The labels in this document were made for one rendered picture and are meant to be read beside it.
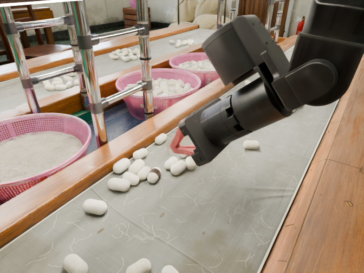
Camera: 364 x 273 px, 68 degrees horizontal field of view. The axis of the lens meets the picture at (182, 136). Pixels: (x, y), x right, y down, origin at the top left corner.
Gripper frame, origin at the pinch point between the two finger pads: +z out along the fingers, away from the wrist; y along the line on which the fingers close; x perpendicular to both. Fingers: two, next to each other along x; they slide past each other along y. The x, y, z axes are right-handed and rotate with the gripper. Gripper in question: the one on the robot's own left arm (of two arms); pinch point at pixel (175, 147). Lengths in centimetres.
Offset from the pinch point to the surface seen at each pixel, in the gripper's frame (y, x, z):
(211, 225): 5.3, 12.0, -3.1
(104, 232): 15.0, 4.3, 6.1
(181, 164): -2.5, 3.6, 3.7
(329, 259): 4.0, 20.0, -16.2
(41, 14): -139, -168, 208
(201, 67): -62, -16, 28
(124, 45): -68, -49, 63
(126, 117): -22.2, -12.6, 34.9
